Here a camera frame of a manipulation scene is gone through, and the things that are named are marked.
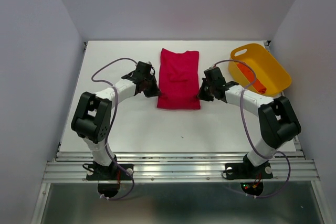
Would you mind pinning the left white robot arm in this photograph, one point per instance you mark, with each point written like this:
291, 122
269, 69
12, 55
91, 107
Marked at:
96, 112

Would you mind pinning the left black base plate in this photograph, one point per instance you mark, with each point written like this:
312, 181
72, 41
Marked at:
96, 172

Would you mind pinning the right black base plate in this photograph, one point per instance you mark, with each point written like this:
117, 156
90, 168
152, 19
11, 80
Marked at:
244, 171

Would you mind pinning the orange rolled t shirt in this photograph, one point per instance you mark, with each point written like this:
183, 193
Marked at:
249, 75

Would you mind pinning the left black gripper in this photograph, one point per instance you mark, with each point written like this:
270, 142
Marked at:
155, 91

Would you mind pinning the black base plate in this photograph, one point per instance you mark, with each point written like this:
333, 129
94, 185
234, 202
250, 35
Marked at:
244, 171
96, 172

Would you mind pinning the red t shirt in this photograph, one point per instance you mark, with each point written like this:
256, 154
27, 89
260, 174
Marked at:
178, 80

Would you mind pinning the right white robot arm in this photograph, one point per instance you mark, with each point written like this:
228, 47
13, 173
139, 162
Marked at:
277, 120

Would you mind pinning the yellow plastic basket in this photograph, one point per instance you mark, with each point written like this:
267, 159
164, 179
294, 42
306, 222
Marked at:
267, 69

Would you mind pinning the aluminium rail frame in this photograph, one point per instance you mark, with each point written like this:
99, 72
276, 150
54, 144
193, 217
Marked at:
178, 159

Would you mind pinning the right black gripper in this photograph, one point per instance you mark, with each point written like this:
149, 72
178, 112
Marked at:
201, 94

